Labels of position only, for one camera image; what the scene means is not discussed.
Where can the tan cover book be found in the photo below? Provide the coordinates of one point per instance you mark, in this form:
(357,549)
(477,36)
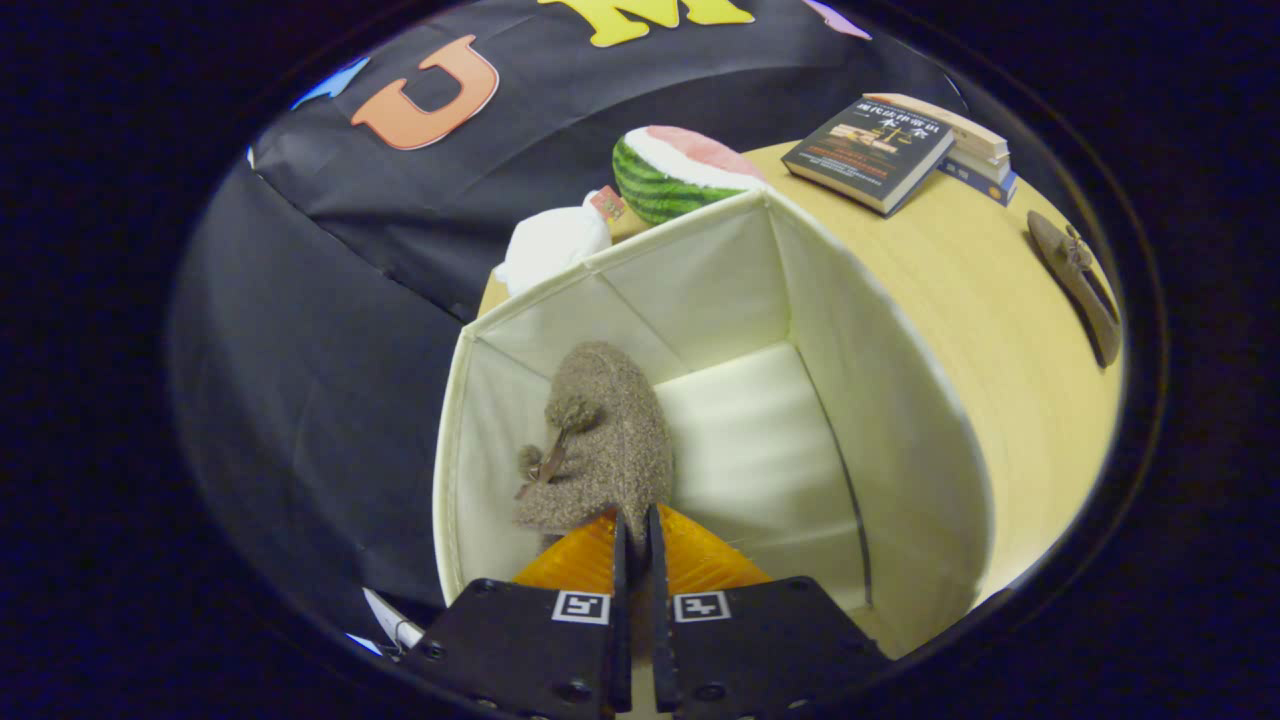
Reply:
(965,135)

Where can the watermelon slice plush toy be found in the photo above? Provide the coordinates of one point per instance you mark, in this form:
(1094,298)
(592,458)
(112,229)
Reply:
(670,175)

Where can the white plush toy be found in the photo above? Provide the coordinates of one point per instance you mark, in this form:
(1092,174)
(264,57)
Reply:
(550,245)

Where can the black cover book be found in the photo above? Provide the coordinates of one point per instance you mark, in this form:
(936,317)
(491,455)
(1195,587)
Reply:
(865,155)

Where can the cream fabric storage box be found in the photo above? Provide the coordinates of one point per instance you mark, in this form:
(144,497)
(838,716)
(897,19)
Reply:
(880,420)

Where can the small white device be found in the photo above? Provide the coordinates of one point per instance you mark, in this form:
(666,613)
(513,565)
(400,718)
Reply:
(395,625)

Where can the blue cover book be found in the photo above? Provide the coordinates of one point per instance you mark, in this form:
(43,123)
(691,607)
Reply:
(985,182)

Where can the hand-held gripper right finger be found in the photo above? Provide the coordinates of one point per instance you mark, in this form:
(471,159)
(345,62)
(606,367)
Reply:
(760,645)

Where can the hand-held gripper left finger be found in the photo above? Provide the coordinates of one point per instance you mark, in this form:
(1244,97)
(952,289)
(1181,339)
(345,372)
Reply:
(530,650)

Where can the blue printed packet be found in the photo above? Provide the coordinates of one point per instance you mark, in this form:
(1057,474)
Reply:
(362,643)

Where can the brown fuzzy slipper shoe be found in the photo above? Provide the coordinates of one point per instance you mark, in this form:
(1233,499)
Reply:
(1085,285)
(610,440)

